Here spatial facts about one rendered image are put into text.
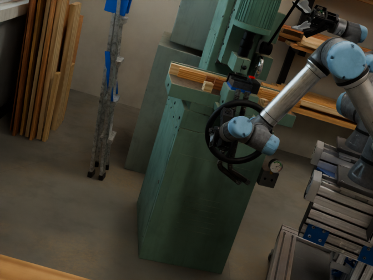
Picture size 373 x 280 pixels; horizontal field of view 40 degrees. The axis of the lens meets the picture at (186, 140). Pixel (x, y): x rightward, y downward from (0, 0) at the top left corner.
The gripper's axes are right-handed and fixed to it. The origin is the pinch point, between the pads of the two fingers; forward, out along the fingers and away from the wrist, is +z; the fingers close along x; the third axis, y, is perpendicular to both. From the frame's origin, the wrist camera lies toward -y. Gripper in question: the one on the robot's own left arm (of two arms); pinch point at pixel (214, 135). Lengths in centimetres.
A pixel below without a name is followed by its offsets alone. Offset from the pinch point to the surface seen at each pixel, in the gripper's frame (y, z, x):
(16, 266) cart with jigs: 60, -50, -60
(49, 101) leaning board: -27, 148, -77
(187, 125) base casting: -6.3, 23.6, -7.1
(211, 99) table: -18.9, 16.4, 0.0
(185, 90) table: -19.6, 15.9, -12.7
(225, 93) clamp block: -20.8, 8.1, 3.5
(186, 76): -30.0, 27.8, -11.2
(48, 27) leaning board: -67, 122, -87
